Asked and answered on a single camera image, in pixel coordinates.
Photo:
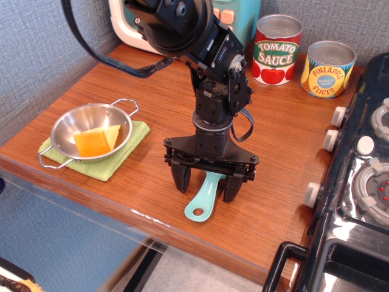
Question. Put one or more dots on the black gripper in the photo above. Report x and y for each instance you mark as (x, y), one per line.
(211, 148)

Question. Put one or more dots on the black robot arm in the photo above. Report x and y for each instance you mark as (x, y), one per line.
(190, 32)

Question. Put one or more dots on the teal toy microwave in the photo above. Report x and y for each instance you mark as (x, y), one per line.
(240, 16)

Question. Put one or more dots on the green cloth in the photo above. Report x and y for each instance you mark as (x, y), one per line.
(102, 169)

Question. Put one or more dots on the white stove knob bottom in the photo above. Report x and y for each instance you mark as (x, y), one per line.
(311, 194)

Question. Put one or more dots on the white stove knob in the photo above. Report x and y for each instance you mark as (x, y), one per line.
(311, 194)
(338, 116)
(330, 140)

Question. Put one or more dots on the orange cheese wedge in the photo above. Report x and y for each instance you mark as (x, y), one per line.
(97, 141)

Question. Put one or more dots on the white stove knob middle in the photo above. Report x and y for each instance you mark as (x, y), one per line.
(330, 140)

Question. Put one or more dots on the white stove knob top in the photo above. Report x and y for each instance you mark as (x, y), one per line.
(338, 116)

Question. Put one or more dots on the black toy stove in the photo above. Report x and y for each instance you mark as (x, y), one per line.
(347, 248)

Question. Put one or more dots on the tomato sauce can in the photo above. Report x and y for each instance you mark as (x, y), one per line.
(276, 46)

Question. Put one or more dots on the white round stove button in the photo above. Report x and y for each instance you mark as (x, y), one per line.
(365, 146)

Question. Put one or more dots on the grey stove burner lower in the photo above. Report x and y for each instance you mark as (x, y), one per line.
(370, 188)

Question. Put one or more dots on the grey stove burner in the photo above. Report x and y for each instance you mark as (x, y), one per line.
(370, 188)
(377, 121)

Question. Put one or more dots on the pineapple slices can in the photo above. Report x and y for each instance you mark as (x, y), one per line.
(328, 67)

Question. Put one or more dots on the grey stove burner upper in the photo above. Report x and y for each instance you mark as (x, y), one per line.
(377, 121)

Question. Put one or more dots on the orange object bottom left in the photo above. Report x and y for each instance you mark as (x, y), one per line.
(20, 286)

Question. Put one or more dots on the black oven door handle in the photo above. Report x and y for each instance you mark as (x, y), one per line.
(285, 251)

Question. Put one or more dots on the steel bowl with handles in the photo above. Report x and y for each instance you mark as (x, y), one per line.
(87, 117)

